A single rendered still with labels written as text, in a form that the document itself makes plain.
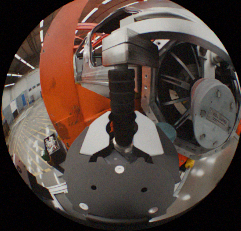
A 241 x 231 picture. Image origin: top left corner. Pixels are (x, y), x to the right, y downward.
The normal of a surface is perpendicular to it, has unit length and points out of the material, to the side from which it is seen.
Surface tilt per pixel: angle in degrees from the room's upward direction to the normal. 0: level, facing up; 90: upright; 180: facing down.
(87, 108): 90
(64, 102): 90
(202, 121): 90
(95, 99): 90
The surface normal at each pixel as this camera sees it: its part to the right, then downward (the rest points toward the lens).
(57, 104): 0.69, 0.33
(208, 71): -0.73, 0.35
